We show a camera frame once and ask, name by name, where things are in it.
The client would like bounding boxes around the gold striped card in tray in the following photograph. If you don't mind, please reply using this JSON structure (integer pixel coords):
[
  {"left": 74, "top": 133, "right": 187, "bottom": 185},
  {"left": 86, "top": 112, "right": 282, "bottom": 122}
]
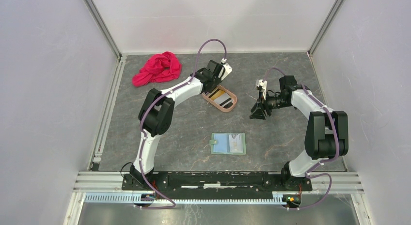
[{"left": 210, "top": 89, "right": 225, "bottom": 100}]

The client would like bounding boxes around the green card holder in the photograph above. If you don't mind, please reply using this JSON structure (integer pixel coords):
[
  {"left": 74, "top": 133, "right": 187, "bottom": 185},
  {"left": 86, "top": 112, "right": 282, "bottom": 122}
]
[{"left": 209, "top": 133, "right": 246, "bottom": 155}]

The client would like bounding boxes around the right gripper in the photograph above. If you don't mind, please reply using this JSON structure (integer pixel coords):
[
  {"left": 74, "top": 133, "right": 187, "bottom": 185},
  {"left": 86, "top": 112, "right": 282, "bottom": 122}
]
[{"left": 249, "top": 90, "right": 291, "bottom": 120}]

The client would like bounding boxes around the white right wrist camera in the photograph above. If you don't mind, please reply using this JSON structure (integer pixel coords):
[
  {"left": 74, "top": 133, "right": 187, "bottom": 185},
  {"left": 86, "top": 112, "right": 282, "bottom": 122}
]
[{"left": 255, "top": 79, "right": 268, "bottom": 100}]

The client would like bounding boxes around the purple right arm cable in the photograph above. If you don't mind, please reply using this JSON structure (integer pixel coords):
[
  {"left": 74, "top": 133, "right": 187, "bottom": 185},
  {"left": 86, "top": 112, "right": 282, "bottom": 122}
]
[{"left": 261, "top": 67, "right": 340, "bottom": 211}]

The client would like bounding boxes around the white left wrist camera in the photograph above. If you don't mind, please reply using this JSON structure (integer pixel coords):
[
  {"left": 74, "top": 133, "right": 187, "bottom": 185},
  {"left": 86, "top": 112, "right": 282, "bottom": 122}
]
[{"left": 219, "top": 58, "right": 233, "bottom": 80}]

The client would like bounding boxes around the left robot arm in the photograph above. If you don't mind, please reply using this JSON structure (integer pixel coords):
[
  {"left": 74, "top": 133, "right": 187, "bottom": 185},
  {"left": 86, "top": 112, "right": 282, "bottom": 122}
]
[{"left": 130, "top": 58, "right": 232, "bottom": 190}]

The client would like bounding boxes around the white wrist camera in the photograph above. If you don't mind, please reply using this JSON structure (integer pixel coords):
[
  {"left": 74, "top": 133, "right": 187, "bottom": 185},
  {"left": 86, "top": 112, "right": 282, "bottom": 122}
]
[
  {"left": 219, "top": 58, "right": 233, "bottom": 80},
  {"left": 255, "top": 79, "right": 268, "bottom": 100}
]

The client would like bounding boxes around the silver VIP card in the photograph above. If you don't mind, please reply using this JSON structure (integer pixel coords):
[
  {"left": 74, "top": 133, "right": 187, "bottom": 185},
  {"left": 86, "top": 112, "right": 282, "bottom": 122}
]
[{"left": 229, "top": 134, "right": 244, "bottom": 153}]

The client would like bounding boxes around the pink oval tray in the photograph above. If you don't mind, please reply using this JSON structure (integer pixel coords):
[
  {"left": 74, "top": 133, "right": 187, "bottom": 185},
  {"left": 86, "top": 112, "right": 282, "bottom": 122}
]
[{"left": 201, "top": 85, "right": 237, "bottom": 113}]

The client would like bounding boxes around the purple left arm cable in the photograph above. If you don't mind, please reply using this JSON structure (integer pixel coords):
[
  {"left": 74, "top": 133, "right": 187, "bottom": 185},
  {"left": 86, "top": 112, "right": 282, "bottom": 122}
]
[{"left": 135, "top": 39, "right": 228, "bottom": 210}]

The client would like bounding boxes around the white slotted cable duct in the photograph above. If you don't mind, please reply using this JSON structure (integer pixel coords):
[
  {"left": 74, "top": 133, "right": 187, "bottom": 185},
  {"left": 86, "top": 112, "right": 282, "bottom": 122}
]
[{"left": 84, "top": 193, "right": 299, "bottom": 206}]

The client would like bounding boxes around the red crumpled cloth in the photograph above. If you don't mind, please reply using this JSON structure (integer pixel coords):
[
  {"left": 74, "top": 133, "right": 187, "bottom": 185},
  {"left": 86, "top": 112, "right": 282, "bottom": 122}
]
[{"left": 131, "top": 51, "right": 182, "bottom": 87}]

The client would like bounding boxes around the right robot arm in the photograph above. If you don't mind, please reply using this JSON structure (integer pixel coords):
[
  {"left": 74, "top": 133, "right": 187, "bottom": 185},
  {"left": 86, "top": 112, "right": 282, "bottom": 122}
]
[{"left": 249, "top": 75, "right": 348, "bottom": 190}]

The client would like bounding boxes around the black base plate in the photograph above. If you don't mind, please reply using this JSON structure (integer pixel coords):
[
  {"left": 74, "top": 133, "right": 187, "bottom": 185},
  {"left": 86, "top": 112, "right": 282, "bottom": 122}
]
[{"left": 122, "top": 171, "right": 313, "bottom": 200}]

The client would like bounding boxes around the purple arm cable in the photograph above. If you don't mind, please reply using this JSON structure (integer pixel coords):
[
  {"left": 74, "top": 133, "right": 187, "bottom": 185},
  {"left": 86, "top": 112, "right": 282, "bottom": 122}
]
[
  {"left": 261, "top": 67, "right": 340, "bottom": 211},
  {"left": 135, "top": 39, "right": 228, "bottom": 210}
]

